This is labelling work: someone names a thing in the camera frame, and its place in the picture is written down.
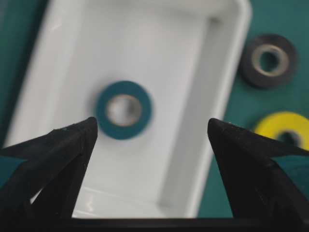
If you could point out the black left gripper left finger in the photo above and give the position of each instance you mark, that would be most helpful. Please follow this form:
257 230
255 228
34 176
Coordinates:
42 177

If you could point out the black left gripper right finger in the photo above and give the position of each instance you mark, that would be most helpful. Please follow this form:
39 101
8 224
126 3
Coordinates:
257 187

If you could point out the teal green tape roll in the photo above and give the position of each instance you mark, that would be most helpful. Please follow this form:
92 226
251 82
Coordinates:
131 89

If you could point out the yellow tape roll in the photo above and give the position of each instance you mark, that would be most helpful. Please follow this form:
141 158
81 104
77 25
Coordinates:
275 124

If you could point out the black tape roll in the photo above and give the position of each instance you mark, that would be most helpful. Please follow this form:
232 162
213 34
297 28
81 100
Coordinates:
251 68

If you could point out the white plastic tray case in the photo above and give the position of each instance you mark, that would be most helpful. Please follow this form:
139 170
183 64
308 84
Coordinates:
184 53

